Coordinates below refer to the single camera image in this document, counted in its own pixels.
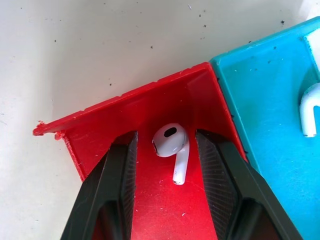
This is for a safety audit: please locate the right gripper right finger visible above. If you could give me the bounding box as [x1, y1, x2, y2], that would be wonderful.
[195, 129, 304, 240]

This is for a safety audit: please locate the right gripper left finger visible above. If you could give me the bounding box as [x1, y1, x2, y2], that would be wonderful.
[60, 130, 139, 240]

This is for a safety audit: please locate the red plastic tray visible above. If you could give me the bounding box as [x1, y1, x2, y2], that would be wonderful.
[32, 61, 251, 240]

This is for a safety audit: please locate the white earbud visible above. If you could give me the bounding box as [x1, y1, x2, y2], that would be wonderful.
[151, 122, 190, 186]
[299, 82, 320, 138]

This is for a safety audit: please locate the teal plastic tray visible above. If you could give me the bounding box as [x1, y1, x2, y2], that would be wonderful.
[209, 16, 320, 240]

